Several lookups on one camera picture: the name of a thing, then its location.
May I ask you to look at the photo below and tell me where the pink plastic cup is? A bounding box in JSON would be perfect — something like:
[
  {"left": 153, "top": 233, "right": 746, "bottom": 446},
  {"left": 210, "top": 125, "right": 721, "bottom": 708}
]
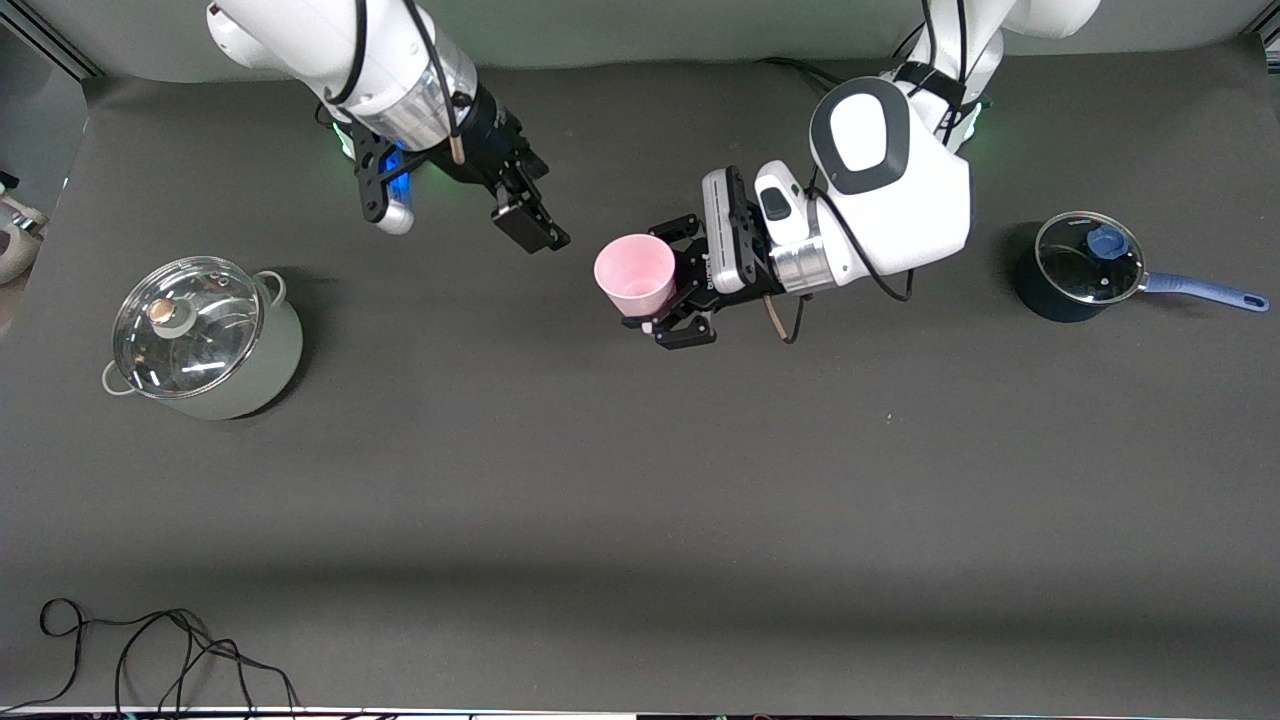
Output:
[{"left": 594, "top": 234, "right": 678, "bottom": 319}]

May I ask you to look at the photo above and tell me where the dark grey table mat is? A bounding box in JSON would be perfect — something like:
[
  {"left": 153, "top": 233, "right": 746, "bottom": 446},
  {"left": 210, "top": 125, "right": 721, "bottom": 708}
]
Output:
[{"left": 0, "top": 40, "right": 1280, "bottom": 716}]

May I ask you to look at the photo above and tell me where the green cooking pot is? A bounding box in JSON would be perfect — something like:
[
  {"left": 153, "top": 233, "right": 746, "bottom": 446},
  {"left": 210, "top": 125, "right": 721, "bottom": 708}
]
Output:
[{"left": 100, "top": 256, "right": 304, "bottom": 421}]

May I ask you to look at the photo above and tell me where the glass pot lid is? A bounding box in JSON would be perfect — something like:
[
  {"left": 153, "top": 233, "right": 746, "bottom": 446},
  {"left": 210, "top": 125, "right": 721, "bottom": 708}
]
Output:
[{"left": 112, "top": 256, "right": 264, "bottom": 399}]

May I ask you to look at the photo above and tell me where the beige rounded appliance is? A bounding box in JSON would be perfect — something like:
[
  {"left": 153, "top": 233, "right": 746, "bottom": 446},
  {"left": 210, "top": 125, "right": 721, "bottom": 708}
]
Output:
[{"left": 0, "top": 195, "right": 48, "bottom": 286}]

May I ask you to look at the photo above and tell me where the dark blue saucepan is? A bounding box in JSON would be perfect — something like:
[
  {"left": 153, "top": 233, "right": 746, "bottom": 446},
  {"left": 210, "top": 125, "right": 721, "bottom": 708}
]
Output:
[{"left": 1015, "top": 210, "right": 1271, "bottom": 324}]

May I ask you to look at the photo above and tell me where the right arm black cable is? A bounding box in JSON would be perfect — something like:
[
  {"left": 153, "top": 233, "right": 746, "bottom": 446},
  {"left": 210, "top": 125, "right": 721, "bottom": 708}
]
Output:
[{"left": 328, "top": 0, "right": 471, "bottom": 167}]

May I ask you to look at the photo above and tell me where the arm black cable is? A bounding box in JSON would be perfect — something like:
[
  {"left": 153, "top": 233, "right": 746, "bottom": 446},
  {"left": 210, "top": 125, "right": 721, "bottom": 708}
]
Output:
[
  {"left": 765, "top": 185, "right": 917, "bottom": 347},
  {"left": 328, "top": 0, "right": 471, "bottom": 167}
]

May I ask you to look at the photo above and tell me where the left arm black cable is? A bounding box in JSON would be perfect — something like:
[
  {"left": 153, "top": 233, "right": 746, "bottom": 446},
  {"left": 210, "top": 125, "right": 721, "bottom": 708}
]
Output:
[{"left": 765, "top": 185, "right": 917, "bottom": 347}]

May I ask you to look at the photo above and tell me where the left arm base cable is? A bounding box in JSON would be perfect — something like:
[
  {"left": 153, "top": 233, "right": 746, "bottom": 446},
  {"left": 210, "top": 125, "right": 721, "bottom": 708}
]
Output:
[{"left": 755, "top": 56, "right": 851, "bottom": 93}]

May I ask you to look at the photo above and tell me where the aluminium frame rail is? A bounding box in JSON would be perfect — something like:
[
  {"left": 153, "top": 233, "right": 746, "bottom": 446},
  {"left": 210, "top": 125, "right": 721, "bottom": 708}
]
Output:
[
  {"left": 0, "top": 0, "right": 103, "bottom": 81},
  {"left": 1245, "top": 18, "right": 1280, "bottom": 73}
]

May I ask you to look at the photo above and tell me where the loose thin black cable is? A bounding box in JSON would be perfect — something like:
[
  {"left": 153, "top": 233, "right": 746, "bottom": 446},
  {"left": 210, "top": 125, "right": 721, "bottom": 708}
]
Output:
[{"left": 0, "top": 598, "right": 301, "bottom": 717}]

